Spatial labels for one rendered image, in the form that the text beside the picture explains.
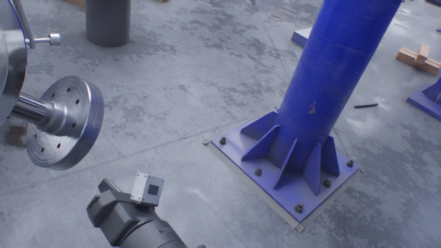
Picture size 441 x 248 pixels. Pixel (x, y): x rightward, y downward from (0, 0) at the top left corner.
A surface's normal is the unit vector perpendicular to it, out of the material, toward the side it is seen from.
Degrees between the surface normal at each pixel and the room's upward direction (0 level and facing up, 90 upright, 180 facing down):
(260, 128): 90
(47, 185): 0
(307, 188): 0
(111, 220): 49
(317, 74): 90
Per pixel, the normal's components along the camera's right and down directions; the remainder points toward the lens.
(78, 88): -0.47, -0.32
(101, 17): 0.04, 0.64
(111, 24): 0.41, 0.64
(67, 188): 0.21, -0.76
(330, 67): -0.44, 0.49
